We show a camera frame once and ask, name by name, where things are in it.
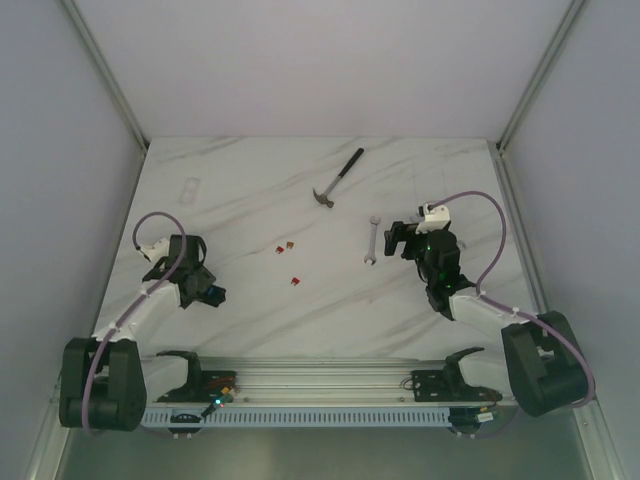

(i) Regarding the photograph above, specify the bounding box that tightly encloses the black fuse box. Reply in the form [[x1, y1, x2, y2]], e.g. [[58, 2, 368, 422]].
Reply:
[[197, 284, 226, 308]]

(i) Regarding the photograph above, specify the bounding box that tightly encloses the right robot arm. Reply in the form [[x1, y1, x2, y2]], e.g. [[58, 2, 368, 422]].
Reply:
[[384, 221, 595, 417]]

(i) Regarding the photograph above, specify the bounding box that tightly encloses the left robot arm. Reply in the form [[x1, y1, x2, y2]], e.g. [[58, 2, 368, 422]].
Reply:
[[58, 235, 226, 432]]

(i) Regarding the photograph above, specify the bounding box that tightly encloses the clear plastic fuse box cover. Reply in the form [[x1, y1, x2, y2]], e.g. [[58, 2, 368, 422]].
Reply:
[[178, 177, 201, 206]]

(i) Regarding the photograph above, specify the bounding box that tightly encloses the small chrome open-end wrench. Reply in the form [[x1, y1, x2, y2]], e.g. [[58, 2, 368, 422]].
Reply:
[[364, 216, 381, 266]]

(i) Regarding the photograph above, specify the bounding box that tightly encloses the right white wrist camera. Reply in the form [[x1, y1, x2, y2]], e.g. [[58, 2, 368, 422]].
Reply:
[[416, 204, 451, 234]]

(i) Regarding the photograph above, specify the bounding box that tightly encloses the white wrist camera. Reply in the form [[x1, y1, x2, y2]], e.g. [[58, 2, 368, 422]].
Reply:
[[136, 238, 170, 263], [416, 204, 451, 234]]

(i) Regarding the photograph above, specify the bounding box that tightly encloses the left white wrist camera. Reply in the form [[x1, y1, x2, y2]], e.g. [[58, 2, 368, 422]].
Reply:
[[136, 238, 170, 263]]

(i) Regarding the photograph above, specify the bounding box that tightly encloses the claw hammer black handle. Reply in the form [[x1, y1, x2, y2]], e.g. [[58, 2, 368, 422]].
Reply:
[[313, 147, 364, 209]]

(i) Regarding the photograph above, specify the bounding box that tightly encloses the white slotted cable duct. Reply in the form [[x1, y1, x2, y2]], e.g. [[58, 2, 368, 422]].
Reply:
[[141, 406, 451, 429]]

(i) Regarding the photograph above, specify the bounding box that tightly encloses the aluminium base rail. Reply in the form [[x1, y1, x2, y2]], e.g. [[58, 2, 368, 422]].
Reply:
[[142, 355, 516, 406]]

